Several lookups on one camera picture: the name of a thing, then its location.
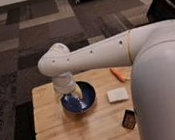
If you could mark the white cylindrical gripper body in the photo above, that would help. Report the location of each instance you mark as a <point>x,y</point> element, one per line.
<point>64,83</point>

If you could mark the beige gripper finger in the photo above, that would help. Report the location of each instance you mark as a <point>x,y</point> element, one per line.
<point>77,91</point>

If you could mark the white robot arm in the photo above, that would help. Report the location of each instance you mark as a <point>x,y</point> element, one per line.
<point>149,50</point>

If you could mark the dark blue ceramic bowl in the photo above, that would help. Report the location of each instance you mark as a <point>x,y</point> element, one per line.
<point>79,104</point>

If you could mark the white rectangular eraser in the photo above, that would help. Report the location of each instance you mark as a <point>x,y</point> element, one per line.
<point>116,95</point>

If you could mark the orange carrot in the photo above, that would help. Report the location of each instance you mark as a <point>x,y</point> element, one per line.
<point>118,74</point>

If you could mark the small dark brown box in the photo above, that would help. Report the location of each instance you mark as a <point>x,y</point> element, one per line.
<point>129,120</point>

